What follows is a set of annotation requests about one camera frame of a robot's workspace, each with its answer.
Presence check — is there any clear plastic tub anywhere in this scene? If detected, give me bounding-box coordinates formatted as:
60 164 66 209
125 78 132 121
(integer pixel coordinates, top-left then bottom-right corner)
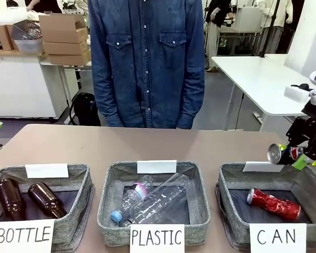
14 38 44 54

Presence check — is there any white cabinet with wooden top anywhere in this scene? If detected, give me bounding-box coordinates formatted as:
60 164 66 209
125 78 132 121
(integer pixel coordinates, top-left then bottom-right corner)
0 48 70 120

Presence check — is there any white power strip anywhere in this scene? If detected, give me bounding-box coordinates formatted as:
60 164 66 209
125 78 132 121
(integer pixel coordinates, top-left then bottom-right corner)
252 111 264 125

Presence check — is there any white paper sign CAN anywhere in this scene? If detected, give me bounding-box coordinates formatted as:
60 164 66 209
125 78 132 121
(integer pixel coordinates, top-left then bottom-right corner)
249 222 308 253

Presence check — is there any black stand pole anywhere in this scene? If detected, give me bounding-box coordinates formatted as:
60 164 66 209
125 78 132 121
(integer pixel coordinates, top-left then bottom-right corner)
258 0 281 57

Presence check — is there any grey fabric basket can label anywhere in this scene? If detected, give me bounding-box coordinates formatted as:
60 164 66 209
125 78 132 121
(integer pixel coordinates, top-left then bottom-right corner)
215 161 316 250

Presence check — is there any person's right forearm denim sleeve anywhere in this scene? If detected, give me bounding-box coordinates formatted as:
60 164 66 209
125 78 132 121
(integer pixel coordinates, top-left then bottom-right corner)
91 57 122 127

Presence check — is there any grey mesh basket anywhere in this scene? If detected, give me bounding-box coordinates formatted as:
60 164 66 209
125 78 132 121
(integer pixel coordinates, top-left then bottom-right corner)
11 20 43 41

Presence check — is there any black backpack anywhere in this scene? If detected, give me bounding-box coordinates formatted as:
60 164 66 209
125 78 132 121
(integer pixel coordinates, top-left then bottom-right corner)
69 92 101 127

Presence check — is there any background person in white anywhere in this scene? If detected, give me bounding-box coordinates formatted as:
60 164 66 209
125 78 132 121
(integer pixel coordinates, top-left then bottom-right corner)
256 0 293 55

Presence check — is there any flat cardboard box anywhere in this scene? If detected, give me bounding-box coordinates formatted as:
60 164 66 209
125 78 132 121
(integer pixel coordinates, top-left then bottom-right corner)
47 49 93 65
42 39 89 56

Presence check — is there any grey fabric basket bottle label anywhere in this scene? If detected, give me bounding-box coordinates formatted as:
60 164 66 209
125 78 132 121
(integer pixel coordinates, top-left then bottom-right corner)
0 163 95 253

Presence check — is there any grey fabric basket plastic label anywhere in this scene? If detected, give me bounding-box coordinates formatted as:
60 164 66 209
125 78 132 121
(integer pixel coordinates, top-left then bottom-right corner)
96 160 211 247

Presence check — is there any white desk with legs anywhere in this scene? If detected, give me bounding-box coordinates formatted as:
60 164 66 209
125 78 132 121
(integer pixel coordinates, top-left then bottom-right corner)
40 58 95 124

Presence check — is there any person's left forearm denim sleeve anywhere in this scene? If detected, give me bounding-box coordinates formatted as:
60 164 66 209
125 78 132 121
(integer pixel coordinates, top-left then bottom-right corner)
175 57 205 130

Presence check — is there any white table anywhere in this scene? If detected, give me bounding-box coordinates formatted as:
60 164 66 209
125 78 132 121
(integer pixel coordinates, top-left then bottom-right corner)
210 53 316 132

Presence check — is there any crushed red can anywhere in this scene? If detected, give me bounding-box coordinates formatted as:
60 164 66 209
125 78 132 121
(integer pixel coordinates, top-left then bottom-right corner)
246 188 302 222

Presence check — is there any small plastic bottle blue cap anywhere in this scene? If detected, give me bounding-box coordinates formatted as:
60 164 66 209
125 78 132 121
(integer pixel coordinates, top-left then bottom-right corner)
110 174 155 222

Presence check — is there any large clear plastic bottle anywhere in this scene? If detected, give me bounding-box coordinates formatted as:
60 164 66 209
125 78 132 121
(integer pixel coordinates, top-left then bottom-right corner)
120 173 192 228

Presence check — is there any white paper sign BOTTLE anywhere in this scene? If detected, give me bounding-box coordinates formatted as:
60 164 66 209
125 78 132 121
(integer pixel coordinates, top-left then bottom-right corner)
0 218 55 253

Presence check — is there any brown glass bottle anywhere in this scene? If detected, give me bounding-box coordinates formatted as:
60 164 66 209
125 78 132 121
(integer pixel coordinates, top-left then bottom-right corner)
0 178 27 221
27 182 68 219

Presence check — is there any blank white card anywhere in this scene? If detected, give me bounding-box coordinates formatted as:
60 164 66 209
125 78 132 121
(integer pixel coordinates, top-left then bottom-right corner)
242 161 285 173
25 163 70 179
137 160 177 174

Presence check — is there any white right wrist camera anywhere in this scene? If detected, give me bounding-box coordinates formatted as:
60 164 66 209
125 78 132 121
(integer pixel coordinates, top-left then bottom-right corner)
284 83 311 102

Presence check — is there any white machine box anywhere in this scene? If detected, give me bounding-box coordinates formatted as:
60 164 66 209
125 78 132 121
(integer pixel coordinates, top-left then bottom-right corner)
235 6 262 31

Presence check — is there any person in denim shirt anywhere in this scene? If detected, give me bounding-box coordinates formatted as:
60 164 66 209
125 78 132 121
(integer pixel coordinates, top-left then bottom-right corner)
87 0 206 130

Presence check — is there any open cardboard box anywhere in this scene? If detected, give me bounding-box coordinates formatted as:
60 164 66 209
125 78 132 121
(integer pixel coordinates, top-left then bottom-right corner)
38 12 89 44

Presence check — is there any small cardboard box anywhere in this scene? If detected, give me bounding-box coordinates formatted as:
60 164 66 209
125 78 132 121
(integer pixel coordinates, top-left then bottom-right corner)
0 24 19 51

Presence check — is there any dark blue soda can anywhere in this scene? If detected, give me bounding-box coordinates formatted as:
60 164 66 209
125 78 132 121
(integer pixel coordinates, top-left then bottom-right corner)
268 143 310 166

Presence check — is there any white paper sign PLASTIC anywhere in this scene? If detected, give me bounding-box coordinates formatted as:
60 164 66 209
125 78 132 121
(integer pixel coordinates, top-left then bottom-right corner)
130 223 186 253

